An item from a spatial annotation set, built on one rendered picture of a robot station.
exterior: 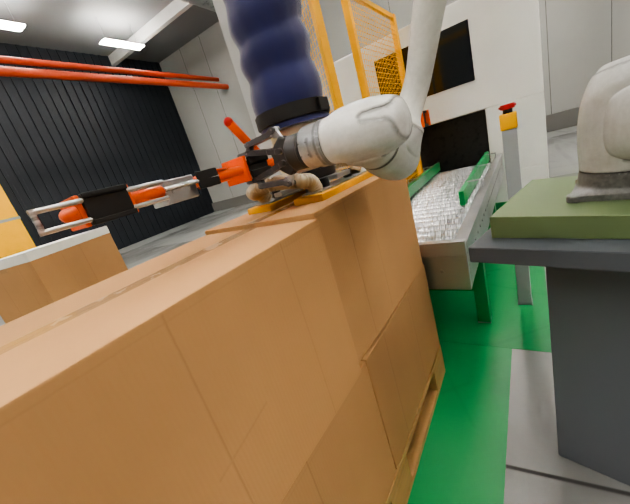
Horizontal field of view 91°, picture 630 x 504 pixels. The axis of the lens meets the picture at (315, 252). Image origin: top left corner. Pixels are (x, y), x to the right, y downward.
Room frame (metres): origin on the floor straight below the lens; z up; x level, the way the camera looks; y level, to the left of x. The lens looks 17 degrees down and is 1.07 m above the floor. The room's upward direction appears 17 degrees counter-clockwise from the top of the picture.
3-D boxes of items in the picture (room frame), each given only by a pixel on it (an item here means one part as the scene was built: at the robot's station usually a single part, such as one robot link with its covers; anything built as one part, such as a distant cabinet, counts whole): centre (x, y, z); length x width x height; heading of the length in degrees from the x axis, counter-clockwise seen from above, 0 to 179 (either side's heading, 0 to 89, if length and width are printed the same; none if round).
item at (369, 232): (1.01, -0.05, 0.75); 0.60 x 0.40 x 0.40; 141
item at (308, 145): (0.67, -0.07, 1.08); 0.09 x 0.06 x 0.09; 142
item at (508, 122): (1.46, -1.04, 0.50); 0.07 x 0.07 x 1.00; 52
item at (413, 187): (2.68, -1.01, 0.60); 1.60 x 0.11 x 0.09; 142
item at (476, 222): (2.04, -1.26, 0.50); 2.31 x 0.05 x 0.19; 142
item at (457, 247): (1.31, -0.29, 0.58); 0.70 x 0.03 x 0.06; 52
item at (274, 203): (1.07, 0.02, 0.97); 0.34 x 0.10 x 0.05; 141
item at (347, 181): (0.95, -0.13, 0.98); 0.34 x 0.10 x 0.05; 141
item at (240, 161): (0.82, 0.10, 1.08); 0.10 x 0.08 x 0.06; 51
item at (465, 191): (2.36, -1.43, 0.60); 1.60 x 0.11 x 0.09; 142
